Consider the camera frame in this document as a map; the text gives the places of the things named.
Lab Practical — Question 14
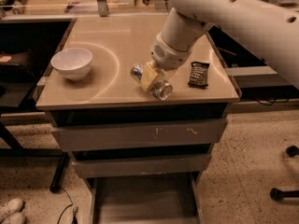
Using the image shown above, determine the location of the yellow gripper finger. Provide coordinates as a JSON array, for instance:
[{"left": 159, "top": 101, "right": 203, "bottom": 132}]
[{"left": 140, "top": 61, "right": 164, "bottom": 92}]

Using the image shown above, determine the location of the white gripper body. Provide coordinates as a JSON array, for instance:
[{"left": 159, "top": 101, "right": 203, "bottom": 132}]
[{"left": 150, "top": 33, "right": 192, "bottom": 71}]

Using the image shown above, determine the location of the silver redbull can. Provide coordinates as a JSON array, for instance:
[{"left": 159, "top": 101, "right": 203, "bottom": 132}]
[{"left": 130, "top": 63, "right": 174, "bottom": 100}]

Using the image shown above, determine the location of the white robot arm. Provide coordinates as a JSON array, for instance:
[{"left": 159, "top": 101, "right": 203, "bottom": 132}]
[{"left": 141, "top": 0, "right": 299, "bottom": 91}]

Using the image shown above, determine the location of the grey top drawer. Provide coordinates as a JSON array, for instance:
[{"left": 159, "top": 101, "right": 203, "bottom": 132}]
[{"left": 51, "top": 119, "right": 227, "bottom": 151}]

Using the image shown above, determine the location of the grey middle drawer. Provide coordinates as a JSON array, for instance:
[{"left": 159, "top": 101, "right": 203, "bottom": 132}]
[{"left": 72, "top": 154, "right": 211, "bottom": 178}]

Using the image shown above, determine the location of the grey open bottom drawer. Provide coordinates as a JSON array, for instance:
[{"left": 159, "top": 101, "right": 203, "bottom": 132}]
[{"left": 89, "top": 174, "right": 205, "bottom": 224}]

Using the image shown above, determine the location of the black snack bar packet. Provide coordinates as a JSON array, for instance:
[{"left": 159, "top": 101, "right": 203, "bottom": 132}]
[{"left": 188, "top": 62, "right": 209, "bottom": 89}]

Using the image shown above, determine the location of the white ceramic bowl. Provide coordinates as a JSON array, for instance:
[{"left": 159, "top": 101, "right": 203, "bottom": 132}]
[{"left": 50, "top": 48, "right": 93, "bottom": 81}]

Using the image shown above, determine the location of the black table leg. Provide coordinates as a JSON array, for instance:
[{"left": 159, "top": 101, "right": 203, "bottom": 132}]
[{"left": 50, "top": 152, "right": 69, "bottom": 193}]

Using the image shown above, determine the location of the black chair caster upper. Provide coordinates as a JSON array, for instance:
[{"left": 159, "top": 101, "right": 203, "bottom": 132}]
[{"left": 286, "top": 146, "right": 299, "bottom": 157}]

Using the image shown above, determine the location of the black chair caster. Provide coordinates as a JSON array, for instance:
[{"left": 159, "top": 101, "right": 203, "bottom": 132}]
[
  {"left": 286, "top": 146, "right": 299, "bottom": 157},
  {"left": 270, "top": 188, "right": 299, "bottom": 202}
]

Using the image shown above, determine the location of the black chair caster lower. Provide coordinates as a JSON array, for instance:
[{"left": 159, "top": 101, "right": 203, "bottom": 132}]
[{"left": 270, "top": 188, "right": 299, "bottom": 202}]

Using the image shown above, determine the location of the white shoe lower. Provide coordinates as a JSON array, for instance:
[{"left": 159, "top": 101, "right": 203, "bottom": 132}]
[{"left": 1, "top": 213, "right": 26, "bottom": 224}]

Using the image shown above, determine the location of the grey metal post left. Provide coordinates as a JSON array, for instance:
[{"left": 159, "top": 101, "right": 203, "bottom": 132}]
[{"left": 96, "top": 0, "right": 108, "bottom": 17}]

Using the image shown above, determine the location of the black floor cable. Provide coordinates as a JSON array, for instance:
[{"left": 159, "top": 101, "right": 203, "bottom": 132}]
[{"left": 56, "top": 187, "right": 78, "bottom": 224}]

